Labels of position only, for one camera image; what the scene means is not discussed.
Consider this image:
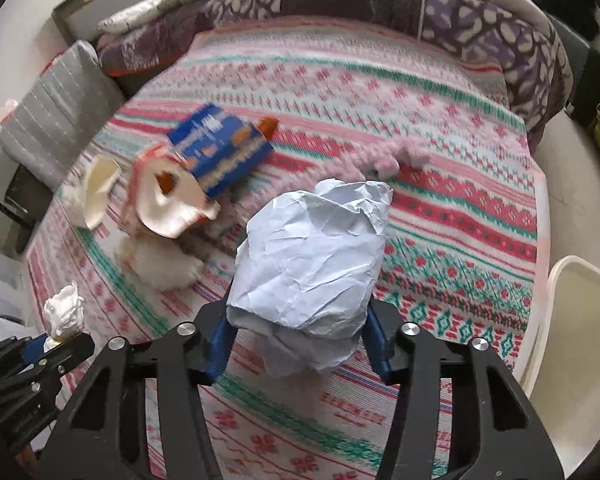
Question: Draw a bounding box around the crushed white paper cup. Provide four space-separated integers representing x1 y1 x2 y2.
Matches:
77 156 123 230

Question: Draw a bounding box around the black ottoman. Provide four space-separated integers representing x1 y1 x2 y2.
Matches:
549 10 593 108

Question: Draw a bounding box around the striped patterned blanket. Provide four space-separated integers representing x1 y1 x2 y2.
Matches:
22 15 552 480

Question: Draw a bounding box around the white paper ball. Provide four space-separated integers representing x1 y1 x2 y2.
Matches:
226 177 394 380

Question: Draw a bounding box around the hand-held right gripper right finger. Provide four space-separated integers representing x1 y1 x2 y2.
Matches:
362 300 566 480

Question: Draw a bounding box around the blue snack box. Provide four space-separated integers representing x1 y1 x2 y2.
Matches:
166 103 280 199

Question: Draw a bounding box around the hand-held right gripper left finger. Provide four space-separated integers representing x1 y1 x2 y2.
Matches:
37 285 238 480

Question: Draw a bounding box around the fluffy white tissue wad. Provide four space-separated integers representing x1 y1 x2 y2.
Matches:
114 230 207 292

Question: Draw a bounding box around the crushed red paper cup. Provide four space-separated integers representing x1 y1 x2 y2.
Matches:
124 142 222 239

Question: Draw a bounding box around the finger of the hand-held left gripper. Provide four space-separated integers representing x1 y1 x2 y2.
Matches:
32 332 97 378
0 336 48 376

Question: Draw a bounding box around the grey bed headboard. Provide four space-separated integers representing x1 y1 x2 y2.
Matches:
52 0 170 45

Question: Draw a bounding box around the pink knitted plush toy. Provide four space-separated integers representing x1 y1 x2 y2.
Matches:
275 137 431 182

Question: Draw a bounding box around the white tissue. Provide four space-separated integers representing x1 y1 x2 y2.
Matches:
42 281 87 352

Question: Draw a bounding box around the white trash bin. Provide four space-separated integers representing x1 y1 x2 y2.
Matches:
522 255 600 477

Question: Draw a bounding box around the grey striped pillow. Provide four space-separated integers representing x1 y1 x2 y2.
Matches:
0 40 127 192

